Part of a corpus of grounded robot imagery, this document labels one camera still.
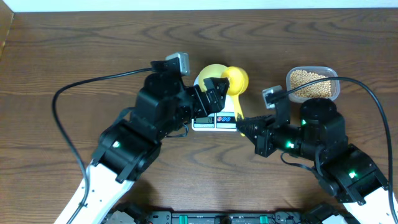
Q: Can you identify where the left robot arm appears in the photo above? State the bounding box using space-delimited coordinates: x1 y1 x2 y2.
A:
56 72 231 223

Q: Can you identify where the yellow bowl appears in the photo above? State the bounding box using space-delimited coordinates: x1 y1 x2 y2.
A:
197 64 227 92

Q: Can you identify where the clear plastic container of soybeans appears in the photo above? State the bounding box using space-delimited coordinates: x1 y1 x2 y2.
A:
285 66 340 104

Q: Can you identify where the white digital kitchen scale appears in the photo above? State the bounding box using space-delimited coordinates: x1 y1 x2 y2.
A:
192 95 237 132

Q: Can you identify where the yellow measuring scoop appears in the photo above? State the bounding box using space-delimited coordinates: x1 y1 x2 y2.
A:
221 67 249 122

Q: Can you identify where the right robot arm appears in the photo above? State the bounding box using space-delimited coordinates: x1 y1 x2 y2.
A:
236 98 397 223

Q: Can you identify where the left black cable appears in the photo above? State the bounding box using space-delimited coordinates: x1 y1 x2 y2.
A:
52 67 155 224

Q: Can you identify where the right black cable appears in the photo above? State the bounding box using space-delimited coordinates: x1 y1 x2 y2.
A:
270 77 398 224

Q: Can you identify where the black cable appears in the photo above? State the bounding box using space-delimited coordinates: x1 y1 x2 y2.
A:
270 77 398 224
52 67 155 224

